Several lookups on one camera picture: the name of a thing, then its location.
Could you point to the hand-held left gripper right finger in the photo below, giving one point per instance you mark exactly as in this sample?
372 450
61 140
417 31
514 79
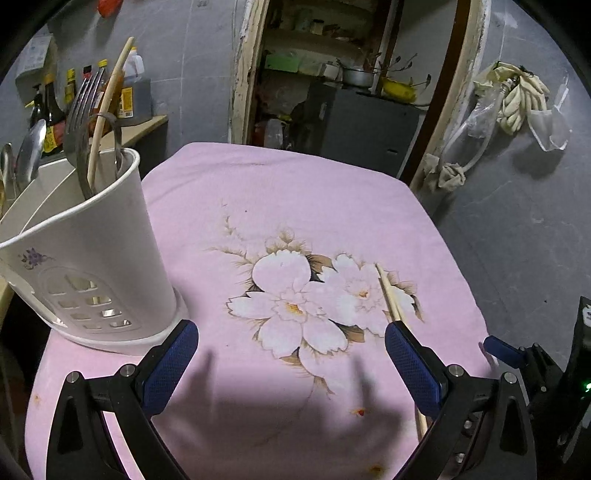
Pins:
413 369

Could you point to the dark soy sauce bottle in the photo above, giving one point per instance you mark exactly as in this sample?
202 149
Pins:
54 129

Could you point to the metal pot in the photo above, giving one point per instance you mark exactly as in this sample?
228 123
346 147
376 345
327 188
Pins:
358 77

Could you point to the yellow bowl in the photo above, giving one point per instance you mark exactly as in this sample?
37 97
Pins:
399 90

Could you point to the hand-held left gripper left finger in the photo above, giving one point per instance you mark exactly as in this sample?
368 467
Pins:
168 364

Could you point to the large metal spoon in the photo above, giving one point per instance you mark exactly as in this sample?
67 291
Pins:
32 143

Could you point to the white rag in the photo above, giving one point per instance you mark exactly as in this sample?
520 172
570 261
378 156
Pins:
445 175

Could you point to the dark bottle black pump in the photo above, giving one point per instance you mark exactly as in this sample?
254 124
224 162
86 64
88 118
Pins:
37 106

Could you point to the clear bottle yellow cap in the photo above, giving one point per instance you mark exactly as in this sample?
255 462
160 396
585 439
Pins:
102 69

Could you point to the metal fork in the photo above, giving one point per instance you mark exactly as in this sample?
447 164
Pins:
81 115

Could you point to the pink floral cloth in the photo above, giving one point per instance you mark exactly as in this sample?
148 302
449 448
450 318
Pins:
300 207

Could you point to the wooden door frame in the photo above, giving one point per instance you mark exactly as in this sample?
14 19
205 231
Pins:
461 92

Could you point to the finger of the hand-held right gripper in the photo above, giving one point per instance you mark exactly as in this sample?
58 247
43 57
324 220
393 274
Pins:
501 349

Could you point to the curved metal utensil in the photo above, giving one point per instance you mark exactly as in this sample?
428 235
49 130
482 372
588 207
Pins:
117 138

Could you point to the black cabinet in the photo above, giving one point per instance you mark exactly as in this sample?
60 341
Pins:
364 129

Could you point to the clear plastic bag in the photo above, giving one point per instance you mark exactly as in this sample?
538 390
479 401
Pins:
549 129

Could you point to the wooden chopstick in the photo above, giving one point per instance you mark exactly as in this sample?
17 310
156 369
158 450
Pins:
111 97
390 295

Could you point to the cooking oil jug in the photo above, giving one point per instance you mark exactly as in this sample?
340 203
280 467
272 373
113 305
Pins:
136 92

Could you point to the white plastic utensil holder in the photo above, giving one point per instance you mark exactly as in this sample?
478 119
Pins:
115 221

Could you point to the white wall box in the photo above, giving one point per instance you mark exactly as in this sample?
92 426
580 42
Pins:
37 60

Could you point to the dark bottle red label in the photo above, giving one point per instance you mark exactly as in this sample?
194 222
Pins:
87 74

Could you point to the red plastic bag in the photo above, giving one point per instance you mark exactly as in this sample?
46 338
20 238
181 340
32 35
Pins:
110 5

